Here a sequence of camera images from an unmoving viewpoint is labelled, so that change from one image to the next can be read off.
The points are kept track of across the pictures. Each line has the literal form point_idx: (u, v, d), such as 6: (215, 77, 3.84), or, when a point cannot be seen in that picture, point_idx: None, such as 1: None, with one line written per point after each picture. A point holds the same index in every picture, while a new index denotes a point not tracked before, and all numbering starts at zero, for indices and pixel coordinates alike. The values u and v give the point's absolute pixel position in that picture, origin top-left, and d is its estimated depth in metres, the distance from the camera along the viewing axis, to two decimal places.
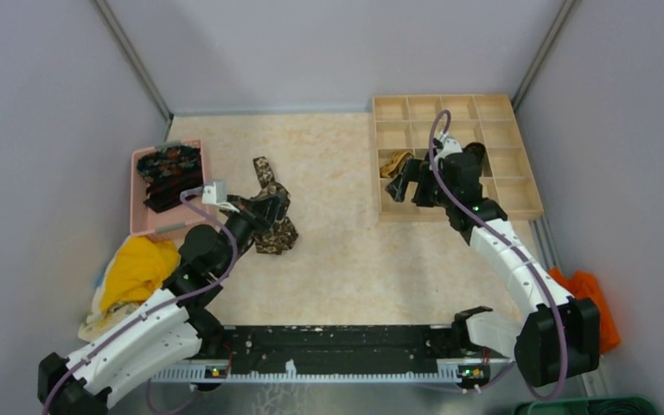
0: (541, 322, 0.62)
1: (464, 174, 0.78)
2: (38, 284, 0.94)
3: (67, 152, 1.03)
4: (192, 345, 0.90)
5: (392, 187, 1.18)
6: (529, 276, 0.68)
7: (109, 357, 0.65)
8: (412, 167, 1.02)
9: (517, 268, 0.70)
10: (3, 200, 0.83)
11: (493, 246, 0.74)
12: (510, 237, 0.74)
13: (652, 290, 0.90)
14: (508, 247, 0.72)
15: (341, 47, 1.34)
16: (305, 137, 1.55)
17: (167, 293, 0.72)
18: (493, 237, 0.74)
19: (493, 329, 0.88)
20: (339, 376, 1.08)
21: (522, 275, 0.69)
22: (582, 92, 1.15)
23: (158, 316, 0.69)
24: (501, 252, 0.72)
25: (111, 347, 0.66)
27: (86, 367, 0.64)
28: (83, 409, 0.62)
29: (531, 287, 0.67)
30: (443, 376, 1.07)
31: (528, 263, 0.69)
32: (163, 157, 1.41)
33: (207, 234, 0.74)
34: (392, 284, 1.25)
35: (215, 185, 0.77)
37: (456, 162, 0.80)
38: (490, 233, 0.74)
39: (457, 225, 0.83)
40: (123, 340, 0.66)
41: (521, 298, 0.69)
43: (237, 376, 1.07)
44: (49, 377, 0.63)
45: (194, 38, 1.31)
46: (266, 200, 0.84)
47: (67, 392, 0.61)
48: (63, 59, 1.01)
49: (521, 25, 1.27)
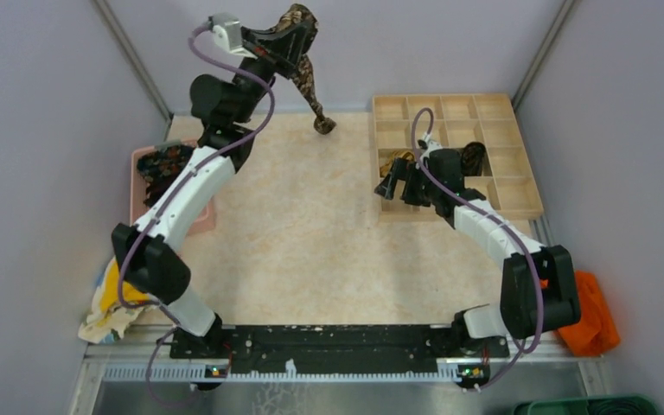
0: (516, 265, 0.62)
1: (445, 163, 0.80)
2: (38, 283, 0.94)
3: (67, 153, 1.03)
4: (207, 318, 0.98)
5: (381, 186, 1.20)
6: (504, 234, 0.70)
7: (175, 213, 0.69)
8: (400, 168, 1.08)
9: (493, 231, 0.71)
10: (4, 200, 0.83)
11: (474, 220, 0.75)
12: (488, 210, 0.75)
13: (651, 289, 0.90)
14: (486, 216, 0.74)
15: (341, 47, 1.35)
16: (305, 137, 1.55)
17: (207, 149, 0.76)
18: (472, 212, 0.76)
19: (488, 316, 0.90)
20: (340, 376, 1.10)
21: (498, 235, 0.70)
22: (582, 91, 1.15)
23: (207, 169, 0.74)
24: (479, 220, 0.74)
25: (175, 204, 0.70)
27: (160, 225, 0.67)
28: (169, 260, 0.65)
29: (507, 241, 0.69)
30: (443, 376, 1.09)
31: (503, 225, 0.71)
32: (163, 156, 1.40)
33: (211, 80, 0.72)
34: (392, 284, 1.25)
35: (226, 28, 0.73)
37: (437, 154, 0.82)
38: (469, 208, 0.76)
39: (443, 213, 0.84)
40: (184, 195, 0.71)
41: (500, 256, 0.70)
43: (237, 376, 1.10)
44: (126, 237, 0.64)
45: (194, 38, 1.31)
46: (280, 38, 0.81)
47: (150, 246, 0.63)
48: (64, 58, 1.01)
49: (521, 24, 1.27)
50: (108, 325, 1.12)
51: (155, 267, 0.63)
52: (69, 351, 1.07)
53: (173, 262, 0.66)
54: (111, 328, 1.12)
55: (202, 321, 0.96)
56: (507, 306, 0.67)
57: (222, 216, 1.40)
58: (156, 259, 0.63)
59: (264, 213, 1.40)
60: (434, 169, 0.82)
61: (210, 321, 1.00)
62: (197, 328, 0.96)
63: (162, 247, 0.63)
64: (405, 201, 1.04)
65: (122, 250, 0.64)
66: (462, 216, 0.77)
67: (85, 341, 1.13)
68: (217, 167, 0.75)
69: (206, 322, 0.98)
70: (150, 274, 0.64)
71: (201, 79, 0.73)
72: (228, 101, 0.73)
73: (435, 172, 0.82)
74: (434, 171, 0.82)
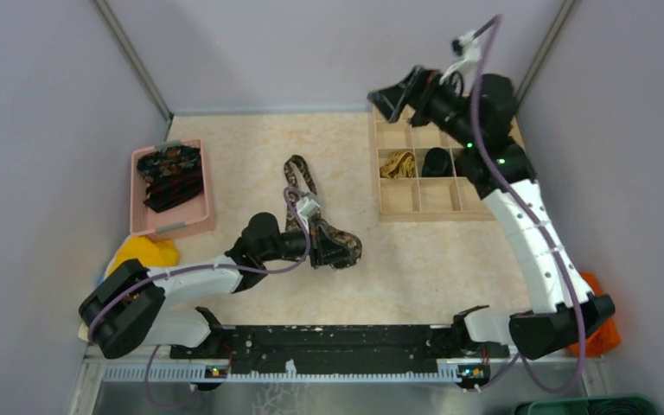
0: (558, 324, 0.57)
1: (501, 108, 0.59)
2: (39, 283, 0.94)
3: (66, 153, 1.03)
4: (202, 331, 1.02)
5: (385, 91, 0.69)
6: (552, 266, 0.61)
7: (181, 283, 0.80)
8: (418, 77, 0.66)
9: (540, 257, 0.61)
10: (3, 200, 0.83)
11: (516, 220, 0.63)
12: (542, 220, 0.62)
13: (652, 290, 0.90)
14: (536, 226, 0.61)
15: (341, 47, 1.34)
16: (305, 136, 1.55)
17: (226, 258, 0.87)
18: (517, 208, 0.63)
19: (490, 321, 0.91)
20: (340, 376, 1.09)
21: (544, 264, 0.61)
22: (582, 91, 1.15)
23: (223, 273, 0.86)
24: (526, 231, 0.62)
25: (186, 276, 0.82)
27: (165, 283, 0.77)
28: (138, 320, 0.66)
29: (552, 276, 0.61)
30: (443, 376, 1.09)
31: (556, 252, 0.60)
32: (164, 156, 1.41)
33: (268, 220, 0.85)
34: (392, 284, 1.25)
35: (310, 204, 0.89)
37: (486, 89, 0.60)
38: (515, 202, 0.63)
39: (475, 176, 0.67)
40: (194, 277, 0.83)
41: (535, 286, 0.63)
43: (237, 376, 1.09)
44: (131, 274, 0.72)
45: (194, 39, 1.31)
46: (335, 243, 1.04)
47: (141, 296, 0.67)
48: (64, 60, 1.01)
49: (521, 25, 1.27)
50: None
51: (131, 313, 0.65)
52: (69, 352, 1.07)
53: (143, 323, 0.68)
54: None
55: (194, 333, 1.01)
56: (520, 324, 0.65)
57: (222, 216, 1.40)
58: (135, 312, 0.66)
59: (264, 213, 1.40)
60: (480, 109, 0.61)
61: (202, 336, 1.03)
62: (191, 341, 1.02)
63: (152, 301, 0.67)
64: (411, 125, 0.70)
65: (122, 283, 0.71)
66: (503, 201, 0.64)
67: (85, 341, 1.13)
68: (229, 276, 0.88)
69: (201, 335, 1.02)
70: (118, 323, 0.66)
71: (263, 213, 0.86)
72: (269, 240, 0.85)
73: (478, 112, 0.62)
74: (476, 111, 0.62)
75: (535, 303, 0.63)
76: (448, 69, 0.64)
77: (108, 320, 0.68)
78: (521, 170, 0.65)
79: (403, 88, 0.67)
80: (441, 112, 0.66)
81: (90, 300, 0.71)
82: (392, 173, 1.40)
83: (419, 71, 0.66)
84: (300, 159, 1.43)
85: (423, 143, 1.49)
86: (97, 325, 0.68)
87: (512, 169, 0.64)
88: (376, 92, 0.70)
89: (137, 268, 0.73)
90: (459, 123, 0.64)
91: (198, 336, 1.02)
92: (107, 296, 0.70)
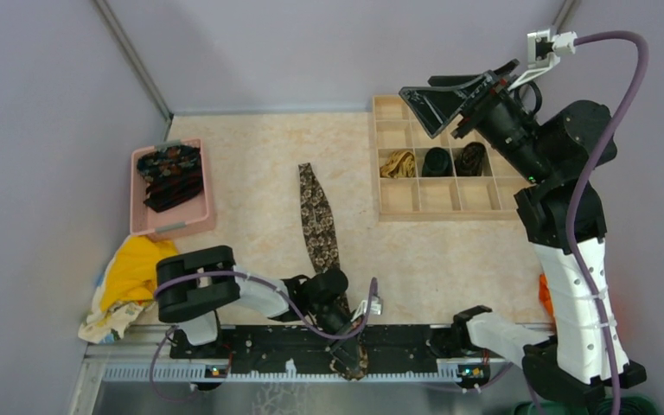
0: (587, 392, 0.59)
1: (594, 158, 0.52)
2: (38, 283, 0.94)
3: (66, 152, 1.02)
4: (210, 332, 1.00)
5: (422, 97, 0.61)
6: (598, 338, 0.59)
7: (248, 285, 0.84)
8: (487, 91, 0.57)
9: (589, 329, 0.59)
10: (3, 198, 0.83)
11: (572, 286, 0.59)
12: (600, 289, 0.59)
13: (652, 290, 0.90)
14: (592, 298, 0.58)
15: (341, 46, 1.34)
16: (305, 136, 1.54)
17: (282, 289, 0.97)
18: (576, 274, 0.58)
19: (494, 333, 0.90)
20: (339, 376, 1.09)
21: (589, 335, 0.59)
22: (583, 91, 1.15)
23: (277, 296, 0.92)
24: (581, 300, 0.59)
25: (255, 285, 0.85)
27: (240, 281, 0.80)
28: (211, 304, 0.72)
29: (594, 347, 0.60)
30: (443, 376, 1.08)
31: (606, 327, 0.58)
32: (163, 156, 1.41)
33: (337, 284, 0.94)
34: (392, 284, 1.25)
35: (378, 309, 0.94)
37: (578, 130, 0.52)
38: (577, 269, 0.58)
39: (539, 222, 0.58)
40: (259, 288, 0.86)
41: (571, 348, 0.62)
43: (237, 376, 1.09)
44: (221, 261, 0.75)
45: (194, 39, 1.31)
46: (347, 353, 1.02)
47: (225, 286, 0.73)
48: (63, 59, 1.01)
49: (522, 25, 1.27)
50: (108, 325, 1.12)
51: (211, 298, 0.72)
52: (69, 352, 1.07)
53: (209, 307, 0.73)
54: (111, 328, 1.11)
55: (200, 335, 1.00)
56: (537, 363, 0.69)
57: (222, 216, 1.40)
58: (217, 296, 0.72)
59: (263, 213, 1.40)
60: (564, 149, 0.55)
61: (207, 340, 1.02)
62: (195, 336, 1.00)
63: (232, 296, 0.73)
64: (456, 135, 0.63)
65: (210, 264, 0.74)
66: (562, 264, 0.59)
67: (85, 341, 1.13)
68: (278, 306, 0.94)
69: (208, 334, 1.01)
70: (195, 299, 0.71)
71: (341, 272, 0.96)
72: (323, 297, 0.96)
73: (558, 150, 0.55)
74: (559, 149, 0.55)
75: (565, 360, 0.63)
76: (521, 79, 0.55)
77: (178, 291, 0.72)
78: (590, 223, 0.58)
79: (462, 98, 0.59)
80: (501, 129, 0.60)
81: (172, 261, 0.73)
82: (391, 173, 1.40)
83: (488, 82, 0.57)
84: (307, 169, 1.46)
85: (423, 143, 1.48)
86: (164, 290, 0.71)
87: (583, 222, 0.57)
88: (415, 90, 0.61)
89: (229, 258, 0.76)
90: (522, 146, 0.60)
91: (202, 340, 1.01)
92: (190, 266, 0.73)
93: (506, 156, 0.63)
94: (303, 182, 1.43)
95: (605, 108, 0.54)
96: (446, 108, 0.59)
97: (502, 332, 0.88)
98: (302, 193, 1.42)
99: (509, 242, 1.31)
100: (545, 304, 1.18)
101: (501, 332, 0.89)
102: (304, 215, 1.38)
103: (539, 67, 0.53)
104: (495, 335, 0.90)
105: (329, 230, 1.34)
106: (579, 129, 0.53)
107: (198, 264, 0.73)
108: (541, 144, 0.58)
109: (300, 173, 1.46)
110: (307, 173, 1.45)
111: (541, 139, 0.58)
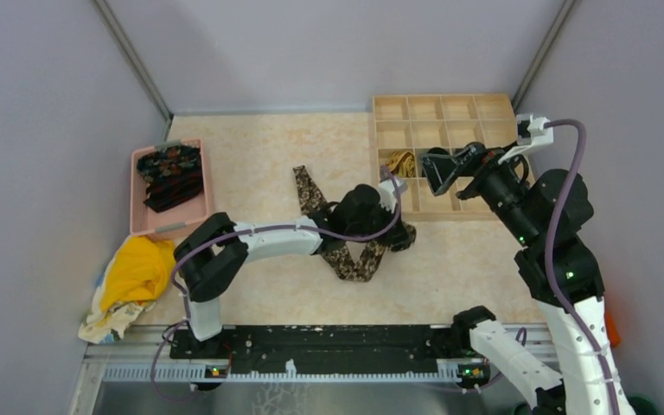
0: None
1: (571, 217, 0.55)
2: (39, 284, 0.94)
3: (66, 152, 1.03)
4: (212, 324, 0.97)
5: (428, 160, 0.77)
6: (603, 394, 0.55)
7: (265, 239, 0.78)
8: (475, 159, 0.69)
9: (594, 385, 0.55)
10: (3, 197, 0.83)
11: (575, 342, 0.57)
12: (603, 345, 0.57)
13: (652, 290, 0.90)
14: (596, 354, 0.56)
15: (341, 46, 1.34)
16: (305, 136, 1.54)
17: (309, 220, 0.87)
18: (577, 331, 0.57)
19: (498, 351, 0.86)
20: (340, 376, 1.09)
21: (594, 391, 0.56)
22: (583, 91, 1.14)
23: (304, 233, 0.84)
24: (584, 355, 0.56)
25: (270, 233, 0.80)
27: (249, 238, 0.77)
28: (226, 269, 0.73)
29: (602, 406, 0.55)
30: (443, 376, 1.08)
31: (610, 382, 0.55)
32: (163, 156, 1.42)
33: (369, 194, 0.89)
34: (392, 284, 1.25)
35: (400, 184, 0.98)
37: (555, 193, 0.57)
38: (577, 325, 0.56)
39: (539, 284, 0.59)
40: (278, 234, 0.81)
41: (577, 405, 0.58)
43: (237, 376, 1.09)
44: (217, 227, 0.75)
45: (195, 39, 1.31)
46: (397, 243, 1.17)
47: (233, 250, 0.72)
48: (64, 60, 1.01)
49: (522, 26, 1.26)
50: (108, 325, 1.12)
51: (224, 264, 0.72)
52: (69, 352, 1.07)
53: (226, 274, 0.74)
54: (111, 328, 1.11)
55: (204, 330, 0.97)
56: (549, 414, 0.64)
57: None
58: (227, 260, 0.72)
59: (263, 213, 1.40)
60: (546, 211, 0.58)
61: (213, 331, 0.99)
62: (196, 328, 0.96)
63: (240, 254, 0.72)
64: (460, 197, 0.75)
65: (210, 234, 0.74)
66: (563, 319, 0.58)
67: (85, 341, 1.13)
68: (310, 239, 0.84)
69: (209, 326, 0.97)
70: (206, 271, 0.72)
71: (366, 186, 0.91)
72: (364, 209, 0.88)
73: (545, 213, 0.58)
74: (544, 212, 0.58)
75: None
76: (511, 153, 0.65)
77: (193, 269, 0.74)
78: (587, 283, 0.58)
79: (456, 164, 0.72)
80: (494, 194, 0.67)
81: (182, 245, 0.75)
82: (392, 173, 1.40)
83: (475, 152, 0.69)
84: (303, 169, 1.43)
85: (423, 143, 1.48)
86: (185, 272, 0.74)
87: (579, 283, 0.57)
88: (427, 156, 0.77)
89: (226, 223, 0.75)
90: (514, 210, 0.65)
91: (209, 333, 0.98)
92: (196, 243, 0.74)
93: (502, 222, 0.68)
94: (300, 184, 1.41)
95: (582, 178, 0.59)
96: (444, 173, 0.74)
97: (511, 361, 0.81)
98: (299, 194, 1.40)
99: (509, 242, 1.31)
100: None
101: (510, 363, 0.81)
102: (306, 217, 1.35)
103: (524, 145, 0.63)
104: (506, 363, 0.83)
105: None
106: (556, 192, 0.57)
107: (201, 239, 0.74)
108: (528, 208, 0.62)
109: (296, 175, 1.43)
110: (303, 175, 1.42)
111: (527, 201, 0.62)
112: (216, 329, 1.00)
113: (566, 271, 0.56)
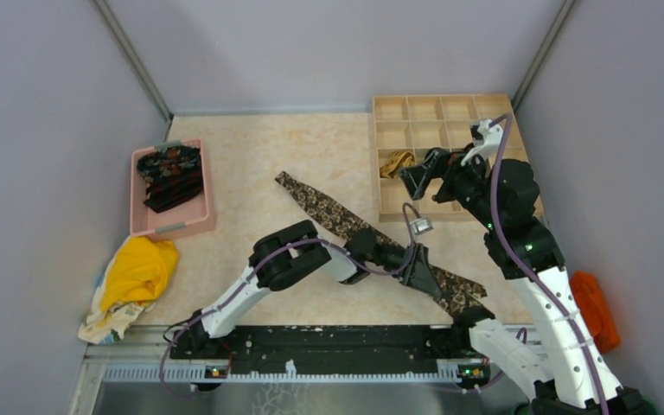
0: None
1: (520, 195, 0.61)
2: (39, 284, 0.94)
3: (66, 151, 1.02)
4: (225, 328, 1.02)
5: (405, 173, 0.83)
6: (581, 359, 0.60)
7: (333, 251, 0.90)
8: (438, 162, 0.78)
9: (570, 349, 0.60)
10: (3, 196, 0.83)
11: (545, 310, 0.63)
12: (571, 311, 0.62)
13: (650, 290, 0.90)
14: (565, 319, 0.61)
15: (340, 46, 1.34)
16: (305, 136, 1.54)
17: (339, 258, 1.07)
18: (545, 298, 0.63)
19: (497, 348, 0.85)
20: (339, 376, 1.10)
21: (572, 357, 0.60)
22: (582, 91, 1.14)
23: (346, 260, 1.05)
24: (555, 322, 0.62)
25: None
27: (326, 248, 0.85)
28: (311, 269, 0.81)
29: (582, 370, 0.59)
30: (443, 376, 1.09)
31: (584, 345, 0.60)
32: (163, 156, 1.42)
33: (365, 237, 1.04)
34: (392, 284, 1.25)
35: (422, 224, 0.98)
37: (503, 174, 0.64)
38: (544, 293, 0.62)
39: (503, 260, 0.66)
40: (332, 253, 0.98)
41: (563, 377, 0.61)
43: (237, 376, 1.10)
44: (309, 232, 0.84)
45: (194, 40, 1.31)
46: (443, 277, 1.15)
47: (320, 249, 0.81)
48: (63, 60, 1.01)
49: (521, 26, 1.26)
50: (108, 325, 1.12)
51: (313, 262, 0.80)
52: (69, 353, 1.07)
53: (308, 272, 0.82)
54: (111, 328, 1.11)
55: (219, 329, 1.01)
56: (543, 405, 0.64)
57: (222, 216, 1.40)
58: (314, 259, 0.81)
59: (264, 213, 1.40)
60: (500, 194, 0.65)
61: (226, 331, 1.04)
62: (214, 325, 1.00)
63: (326, 257, 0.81)
64: (436, 201, 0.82)
65: (300, 235, 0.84)
66: (531, 290, 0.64)
67: (85, 341, 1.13)
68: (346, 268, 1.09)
69: (221, 329, 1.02)
70: (294, 264, 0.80)
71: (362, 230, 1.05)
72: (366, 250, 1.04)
73: (498, 197, 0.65)
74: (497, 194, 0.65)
75: (562, 392, 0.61)
76: (469, 153, 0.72)
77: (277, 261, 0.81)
78: (547, 254, 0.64)
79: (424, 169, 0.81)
80: (462, 192, 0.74)
81: (268, 239, 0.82)
82: (392, 173, 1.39)
83: (437, 156, 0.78)
84: (287, 176, 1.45)
85: (423, 143, 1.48)
86: (266, 264, 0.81)
87: (539, 254, 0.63)
88: (406, 169, 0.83)
89: (315, 232, 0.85)
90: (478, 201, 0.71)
91: (219, 330, 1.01)
92: (287, 239, 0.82)
93: (473, 214, 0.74)
94: (290, 189, 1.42)
95: (527, 165, 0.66)
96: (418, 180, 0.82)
97: (511, 358, 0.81)
98: (296, 198, 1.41)
99: None
100: (589, 298, 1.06)
101: (509, 360, 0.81)
102: (314, 215, 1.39)
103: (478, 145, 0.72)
104: (506, 360, 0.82)
105: (346, 212, 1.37)
106: (506, 174, 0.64)
107: (291, 237, 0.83)
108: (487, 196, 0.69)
109: (280, 181, 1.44)
110: (289, 180, 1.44)
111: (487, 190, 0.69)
112: (222, 333, 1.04)
113: (526, 245, 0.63)
